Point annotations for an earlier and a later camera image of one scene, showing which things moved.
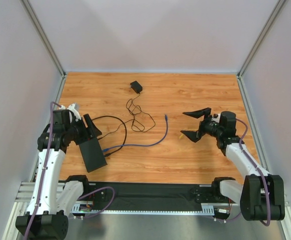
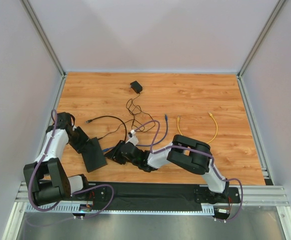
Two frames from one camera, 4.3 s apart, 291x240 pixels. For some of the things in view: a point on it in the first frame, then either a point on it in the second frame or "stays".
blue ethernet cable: [166, 118] stays
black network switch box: [92, 155] stays
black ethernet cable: [109, 153] stays
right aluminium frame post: [242, 87] stays
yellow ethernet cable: [187, 129] → [211, 115]
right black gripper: [201, 126] → [120, 152]
